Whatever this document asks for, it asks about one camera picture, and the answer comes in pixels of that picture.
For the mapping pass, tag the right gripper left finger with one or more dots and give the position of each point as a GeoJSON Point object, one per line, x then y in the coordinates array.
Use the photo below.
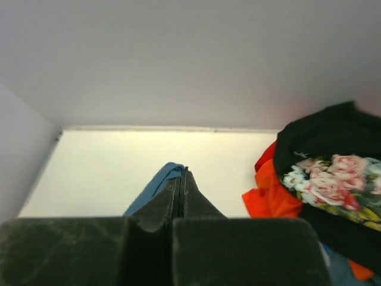
{"type": "Point", "coordinates": [123, 250]}

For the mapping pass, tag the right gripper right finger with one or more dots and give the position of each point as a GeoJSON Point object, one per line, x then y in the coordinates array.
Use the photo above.
{"type": "Point", "coordinates": [208, 248]}

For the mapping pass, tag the orange t-shirt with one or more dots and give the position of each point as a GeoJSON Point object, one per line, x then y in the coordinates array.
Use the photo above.
{"type": "Point", "coordinates": [270, 199]}

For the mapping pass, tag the blue plastic bin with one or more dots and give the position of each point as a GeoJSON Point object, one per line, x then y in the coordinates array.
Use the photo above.
{"type": "Point", "coordinates": [325, 253]}

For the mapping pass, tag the grey blue t-shirt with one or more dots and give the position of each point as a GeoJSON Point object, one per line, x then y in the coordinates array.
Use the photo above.
{"type": "Point", "coordinates": [341, 273]}

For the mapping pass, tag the black floral t-shirt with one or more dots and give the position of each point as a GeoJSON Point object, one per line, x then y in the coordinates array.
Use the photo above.
{"type": "Point", "coordinates": [330, 161]}

